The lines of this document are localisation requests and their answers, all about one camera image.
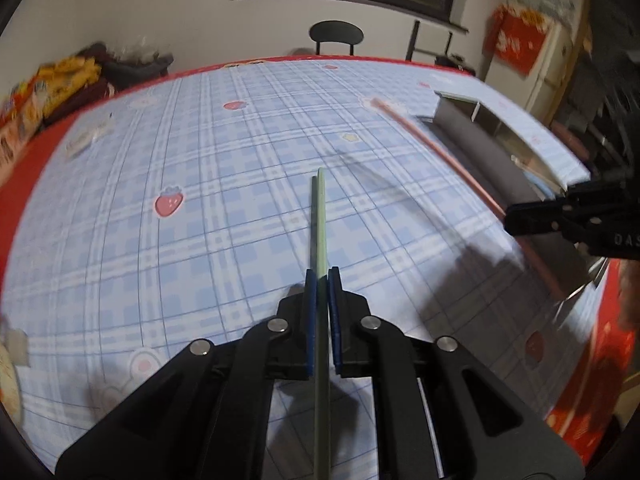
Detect small white packet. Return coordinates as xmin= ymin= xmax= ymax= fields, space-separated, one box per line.
xmin=64 ymin=118 xmax=115 ymax=159

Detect orange snack bag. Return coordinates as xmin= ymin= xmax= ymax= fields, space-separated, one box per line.
xmin=0 ymin=79 xmax=47 ymax=132

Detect grey round appliance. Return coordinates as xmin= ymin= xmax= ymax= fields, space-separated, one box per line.
xmin=434 ymin=52 xmax=479 ymax=77

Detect red wall hanging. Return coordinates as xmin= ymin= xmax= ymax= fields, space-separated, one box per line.
xmin=482 ymin=2 xmax=554 ymax=79

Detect pink chopstick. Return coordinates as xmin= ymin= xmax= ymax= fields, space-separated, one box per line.
xmin=372 ymin=97 xmax=569 ymax=302

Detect clear plastic bags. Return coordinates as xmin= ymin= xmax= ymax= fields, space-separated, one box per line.
xmin=107 ymin=39 xmax=162 ymax=64

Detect dark red cloth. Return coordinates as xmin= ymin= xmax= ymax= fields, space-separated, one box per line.
xmin=74 ymin=42 xmax=109 ymax=69

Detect stainless steel utensil tray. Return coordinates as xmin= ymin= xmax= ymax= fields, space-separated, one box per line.
xmin=417 ymin=89 xmax=611 ymax=306

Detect black metal frame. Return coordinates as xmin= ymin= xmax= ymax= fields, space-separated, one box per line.
xmin=407 ymin=19 xmax=456 ymax=64

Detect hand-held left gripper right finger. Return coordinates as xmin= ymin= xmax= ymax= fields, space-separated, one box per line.
xmin=327 ymin=266 xmax=586 ymax=480

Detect blue plaid tablecloth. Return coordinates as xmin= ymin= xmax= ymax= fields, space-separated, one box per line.
xmin=0 ymin=57 xmax=609 ymax=480

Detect green chopstick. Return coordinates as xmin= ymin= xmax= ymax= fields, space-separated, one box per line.
xmin=310 ymin=168 xmax=334 ymax=480

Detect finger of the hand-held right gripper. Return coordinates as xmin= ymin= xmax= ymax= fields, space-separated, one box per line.
xmin=504 ymin=198 xmax=602 ymax=236

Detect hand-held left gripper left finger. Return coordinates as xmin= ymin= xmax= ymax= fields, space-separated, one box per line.
xmin=55 ymin=269 xmax=318 ymax=480

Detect yellow snack bags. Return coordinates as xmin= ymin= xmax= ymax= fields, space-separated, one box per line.
xmin=29 ymin=57 xmax=104 ymax=117

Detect black chair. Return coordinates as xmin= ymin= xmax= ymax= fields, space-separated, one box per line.
xmin=308 ymin=20 xmax=365 ymax=57

